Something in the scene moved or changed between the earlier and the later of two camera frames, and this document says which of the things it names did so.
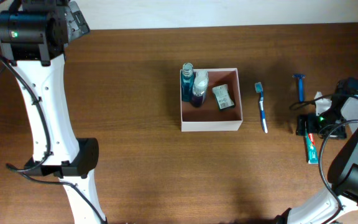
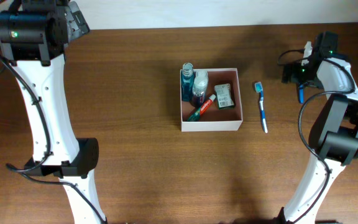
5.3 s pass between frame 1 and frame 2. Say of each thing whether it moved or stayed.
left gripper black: stayed
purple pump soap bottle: stayed
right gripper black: moved
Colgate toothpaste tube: moved
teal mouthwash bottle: stayed
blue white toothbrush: stayed
